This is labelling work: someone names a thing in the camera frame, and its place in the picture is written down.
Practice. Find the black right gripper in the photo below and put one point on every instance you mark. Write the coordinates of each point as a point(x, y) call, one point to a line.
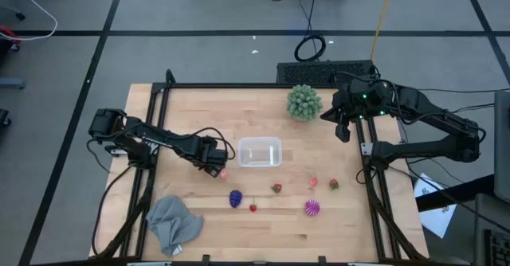
point(348, 102)

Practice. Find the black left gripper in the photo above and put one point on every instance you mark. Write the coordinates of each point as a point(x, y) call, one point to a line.
point(213, 152)

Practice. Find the small pink toy fruit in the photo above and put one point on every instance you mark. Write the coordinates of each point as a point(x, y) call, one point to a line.
point(224, 174)

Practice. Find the purple toy grape bunch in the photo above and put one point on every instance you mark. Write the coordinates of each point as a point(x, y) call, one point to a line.
point(235, 199)

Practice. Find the small red strawberry with stem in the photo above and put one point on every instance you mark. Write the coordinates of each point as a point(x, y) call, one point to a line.
point(253, 208)

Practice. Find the red toy strawberry green leaves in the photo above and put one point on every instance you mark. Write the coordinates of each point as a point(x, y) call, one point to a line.
point(334, 184)
point(277, 188)

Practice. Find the pink-red toy strawberry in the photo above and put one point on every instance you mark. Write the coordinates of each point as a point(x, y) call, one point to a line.
point(313, 181)

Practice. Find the magenta spiky ball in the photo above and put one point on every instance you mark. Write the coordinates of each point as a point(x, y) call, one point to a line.
point(312, 208)

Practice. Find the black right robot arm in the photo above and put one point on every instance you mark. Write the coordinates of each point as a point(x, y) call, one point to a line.
point(422, 148)

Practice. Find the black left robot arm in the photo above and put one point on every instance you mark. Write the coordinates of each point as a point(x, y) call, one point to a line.
point(159, 136)

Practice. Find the clear plastic tupperware container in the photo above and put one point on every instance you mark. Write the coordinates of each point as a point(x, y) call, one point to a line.
point(259, 152)

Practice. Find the green artificial succulent plant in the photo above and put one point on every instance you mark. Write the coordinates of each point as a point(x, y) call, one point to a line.
point(304, 102)

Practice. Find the black perforated computer case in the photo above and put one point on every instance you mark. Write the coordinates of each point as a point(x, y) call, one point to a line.
point(311, 73)

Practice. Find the crumpled grey cloth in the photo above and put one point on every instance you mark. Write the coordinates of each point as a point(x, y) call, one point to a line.
point(171, 222)

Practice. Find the black table clamp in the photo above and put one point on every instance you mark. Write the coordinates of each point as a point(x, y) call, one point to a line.
point(322, 260)
point(206, 259)

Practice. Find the white printed paper sheet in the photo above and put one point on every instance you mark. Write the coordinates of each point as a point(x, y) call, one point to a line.
point(436, 218)

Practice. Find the grey monitor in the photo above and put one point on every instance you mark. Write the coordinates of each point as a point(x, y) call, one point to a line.
point(503, 146)

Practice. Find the black keyboard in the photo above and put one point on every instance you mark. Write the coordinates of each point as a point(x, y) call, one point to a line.
point(498, 250)

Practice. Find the black floor object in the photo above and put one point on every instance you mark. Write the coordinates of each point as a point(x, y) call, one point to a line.
point(4, 118)

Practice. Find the grey metal stand foot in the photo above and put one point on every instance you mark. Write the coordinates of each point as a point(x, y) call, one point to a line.
point(12, 83)

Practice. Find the black caster wheel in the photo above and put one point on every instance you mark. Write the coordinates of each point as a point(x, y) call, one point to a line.
point(20, 16)

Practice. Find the red object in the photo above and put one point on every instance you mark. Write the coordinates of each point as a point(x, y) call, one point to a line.
point(8, 33)

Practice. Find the black aluminium table frame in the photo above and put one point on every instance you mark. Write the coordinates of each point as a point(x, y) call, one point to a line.
point(255, 85)

